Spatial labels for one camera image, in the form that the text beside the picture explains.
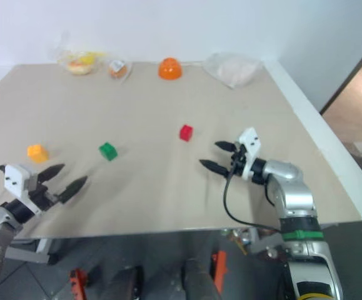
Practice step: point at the green cube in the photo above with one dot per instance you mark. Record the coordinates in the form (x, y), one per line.
(108, 152)

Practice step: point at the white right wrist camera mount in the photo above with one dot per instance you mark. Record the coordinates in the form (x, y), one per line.
(251, 142)

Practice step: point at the orange plastic dome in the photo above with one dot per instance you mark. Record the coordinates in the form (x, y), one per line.
(170, 70)

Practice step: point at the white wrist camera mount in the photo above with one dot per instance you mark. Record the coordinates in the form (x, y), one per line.
(15, 181)
(251, 142)

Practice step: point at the grey metal table bracket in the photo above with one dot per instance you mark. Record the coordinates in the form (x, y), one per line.
(32, 254)

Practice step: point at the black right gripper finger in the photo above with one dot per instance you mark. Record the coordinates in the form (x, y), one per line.
(216, 167)
(226, 146)

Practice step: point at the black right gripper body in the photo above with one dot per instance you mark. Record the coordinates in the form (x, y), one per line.
(239, 159)

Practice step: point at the clear bag with white contents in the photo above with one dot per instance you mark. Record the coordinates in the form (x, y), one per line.
(235, 70)

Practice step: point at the clear bag with yellow items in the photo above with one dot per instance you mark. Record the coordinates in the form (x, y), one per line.
(79, 64)

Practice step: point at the yellow toy block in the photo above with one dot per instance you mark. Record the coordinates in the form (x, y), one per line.
(37, 153)

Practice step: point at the dark brown door frame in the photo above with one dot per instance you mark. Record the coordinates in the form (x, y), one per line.
(349, 76)

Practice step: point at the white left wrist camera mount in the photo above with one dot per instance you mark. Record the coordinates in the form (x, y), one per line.
(15, 181)

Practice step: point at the orange clamp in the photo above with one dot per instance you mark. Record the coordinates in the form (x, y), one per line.
(77, 282)
(219, 268)

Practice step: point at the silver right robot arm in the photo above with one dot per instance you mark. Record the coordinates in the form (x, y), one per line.
(294, 195)

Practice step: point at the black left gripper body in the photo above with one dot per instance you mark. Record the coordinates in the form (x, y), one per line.
(40, 192)

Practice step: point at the small bag with orange item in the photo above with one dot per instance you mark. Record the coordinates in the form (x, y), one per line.
(118, 71)

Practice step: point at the red cube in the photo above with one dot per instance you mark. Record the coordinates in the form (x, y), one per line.
(186, 133)

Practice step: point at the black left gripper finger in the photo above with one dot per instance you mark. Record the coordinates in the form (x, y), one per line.
(52, 172)
(72, 189)

